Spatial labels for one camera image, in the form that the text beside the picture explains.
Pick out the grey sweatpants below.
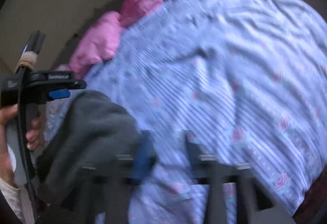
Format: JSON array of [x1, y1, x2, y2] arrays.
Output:
[[37, 91, 140, 223]]

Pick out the pink crumpled blanket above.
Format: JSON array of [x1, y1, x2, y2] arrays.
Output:
[[53, 0, 163, 79]]

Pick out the person left hand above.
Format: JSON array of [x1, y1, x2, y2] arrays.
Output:
[[0, 105, 42, 186]]

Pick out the blue floral bedspread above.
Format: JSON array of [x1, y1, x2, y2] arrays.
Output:
[[45, 0, 326, 223]]

